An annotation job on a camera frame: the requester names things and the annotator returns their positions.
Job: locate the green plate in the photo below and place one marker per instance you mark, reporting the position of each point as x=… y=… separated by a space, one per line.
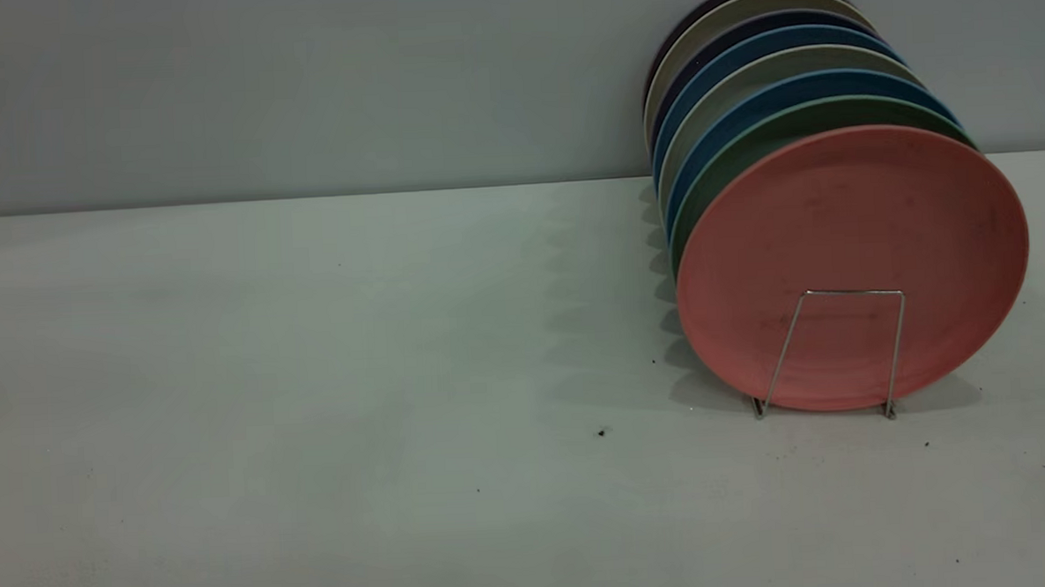
x=745 y=147

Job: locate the beige plate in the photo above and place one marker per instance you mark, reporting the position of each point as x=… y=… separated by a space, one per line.
x=786 y=60
x=722 y=20

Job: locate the blue plate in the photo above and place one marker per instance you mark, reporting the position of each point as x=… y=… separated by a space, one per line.
x=796 y=85
x=785 y=37

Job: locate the dark navy plate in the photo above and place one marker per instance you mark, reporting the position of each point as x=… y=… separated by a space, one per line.
x=784 y=19

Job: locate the pink plate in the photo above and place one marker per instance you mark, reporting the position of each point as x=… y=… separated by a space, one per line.
x=854 y=217

